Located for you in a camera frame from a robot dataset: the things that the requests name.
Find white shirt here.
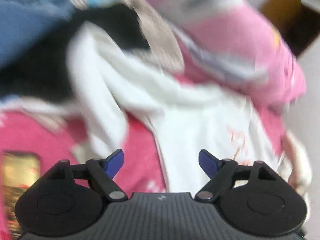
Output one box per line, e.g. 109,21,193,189
67,22,284,196

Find pink flower print blanket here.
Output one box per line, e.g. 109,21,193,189
0,75,288,240

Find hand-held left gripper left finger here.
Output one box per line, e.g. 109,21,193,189
42,149,128,202

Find pile of unfolded clothes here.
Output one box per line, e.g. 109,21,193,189
0,0,186,132

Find black garment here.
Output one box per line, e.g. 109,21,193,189
0,4,152,102

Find blue denim garment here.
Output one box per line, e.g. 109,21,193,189
0,0,74,67

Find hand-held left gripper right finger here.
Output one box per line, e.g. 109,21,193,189
194,149,278,202

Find pink floral quilt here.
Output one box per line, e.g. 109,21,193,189
134,0,307,107

